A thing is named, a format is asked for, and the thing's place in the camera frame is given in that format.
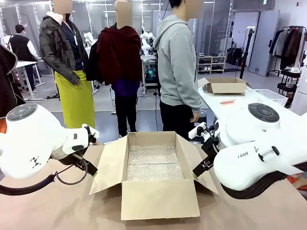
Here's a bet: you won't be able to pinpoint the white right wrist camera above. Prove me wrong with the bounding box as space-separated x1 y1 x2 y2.
188 121 218 141

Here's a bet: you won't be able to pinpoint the black right arm cable sleeve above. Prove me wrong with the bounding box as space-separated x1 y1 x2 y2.
220 170 288 200

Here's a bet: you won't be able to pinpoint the clothes rack with coats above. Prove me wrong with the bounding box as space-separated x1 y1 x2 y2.
267 25 307 77

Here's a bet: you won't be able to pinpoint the person in black-white jacket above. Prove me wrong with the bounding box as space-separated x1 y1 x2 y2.
9 23 39 93

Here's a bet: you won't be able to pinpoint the grey open door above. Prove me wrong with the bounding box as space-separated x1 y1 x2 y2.
248 10 281 77

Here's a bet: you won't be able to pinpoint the navy shirt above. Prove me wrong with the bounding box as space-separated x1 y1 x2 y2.
61 20 84 71

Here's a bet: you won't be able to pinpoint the white tall appliance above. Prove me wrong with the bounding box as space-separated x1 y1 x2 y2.
290 50 307 115

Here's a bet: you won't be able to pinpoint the black tripod stand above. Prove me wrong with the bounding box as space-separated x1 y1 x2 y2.
239 27 255 80

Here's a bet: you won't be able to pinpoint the small brown cardboard box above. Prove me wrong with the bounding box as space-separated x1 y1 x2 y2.
198 77 252 94

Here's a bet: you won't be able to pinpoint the black hanging jacket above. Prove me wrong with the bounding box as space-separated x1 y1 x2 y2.
85 43 104 84

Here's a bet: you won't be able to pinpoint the black trousers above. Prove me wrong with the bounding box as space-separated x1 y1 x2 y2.
115 94 138 138

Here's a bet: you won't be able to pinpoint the white work table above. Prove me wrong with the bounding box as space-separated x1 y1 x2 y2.
198 84 303 120

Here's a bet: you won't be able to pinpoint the wooden shoe rack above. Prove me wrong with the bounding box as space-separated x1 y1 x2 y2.
196 55 226 74

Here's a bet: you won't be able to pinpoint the camouflage jacket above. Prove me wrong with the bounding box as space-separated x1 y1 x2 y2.
39 14 89 86

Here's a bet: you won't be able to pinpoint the mannequin with camouflage jacket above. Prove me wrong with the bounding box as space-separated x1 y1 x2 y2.
39 0 96 130

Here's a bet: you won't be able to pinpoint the yellow-green skirt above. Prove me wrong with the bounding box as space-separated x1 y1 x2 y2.
54 70 96 129

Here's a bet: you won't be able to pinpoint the person in grey hoodie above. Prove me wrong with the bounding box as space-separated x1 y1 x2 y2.
152 0 204 142

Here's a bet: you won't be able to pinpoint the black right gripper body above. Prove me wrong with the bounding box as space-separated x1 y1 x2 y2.
201 136 221 166

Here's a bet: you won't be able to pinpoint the open brown cardboard box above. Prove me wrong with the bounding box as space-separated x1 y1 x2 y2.
89 131 219 221

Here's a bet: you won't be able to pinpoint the grey-sleeved right forearm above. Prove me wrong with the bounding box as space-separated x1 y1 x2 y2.
188 79 202 113

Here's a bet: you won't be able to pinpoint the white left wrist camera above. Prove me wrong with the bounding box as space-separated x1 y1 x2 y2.
82 124 100 146

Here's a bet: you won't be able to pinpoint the dark coat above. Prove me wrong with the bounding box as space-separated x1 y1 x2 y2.
0 44 26 118

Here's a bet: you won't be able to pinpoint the clear bubble wrap sheet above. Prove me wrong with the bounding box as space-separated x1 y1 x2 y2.
126 143 185 182

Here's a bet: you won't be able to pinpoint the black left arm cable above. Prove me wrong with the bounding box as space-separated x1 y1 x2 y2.
0 159 89 196

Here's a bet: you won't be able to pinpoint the black utility cart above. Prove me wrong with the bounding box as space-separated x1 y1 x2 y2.
277 68 302 106

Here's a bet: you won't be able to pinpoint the computer rack with lights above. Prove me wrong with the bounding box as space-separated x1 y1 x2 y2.
142 56 159 87

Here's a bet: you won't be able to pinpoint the white plastic basket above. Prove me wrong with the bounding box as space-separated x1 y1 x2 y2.
249 89 289 107

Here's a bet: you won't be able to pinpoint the purple garment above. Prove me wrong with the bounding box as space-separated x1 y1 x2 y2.
111 79 140 97

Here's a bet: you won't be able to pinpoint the maroon coat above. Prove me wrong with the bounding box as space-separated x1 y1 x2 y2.
96 25 142 86

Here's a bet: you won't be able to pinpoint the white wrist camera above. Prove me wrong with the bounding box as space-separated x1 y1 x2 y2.
188 121 218 141
82 124 100 146

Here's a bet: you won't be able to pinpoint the orange cloth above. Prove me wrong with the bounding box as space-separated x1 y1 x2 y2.
286 174 303 184

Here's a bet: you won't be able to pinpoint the white desk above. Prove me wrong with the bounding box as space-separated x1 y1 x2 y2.
15 61 46 100

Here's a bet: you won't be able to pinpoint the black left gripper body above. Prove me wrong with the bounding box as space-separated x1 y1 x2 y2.
72 154 94 173

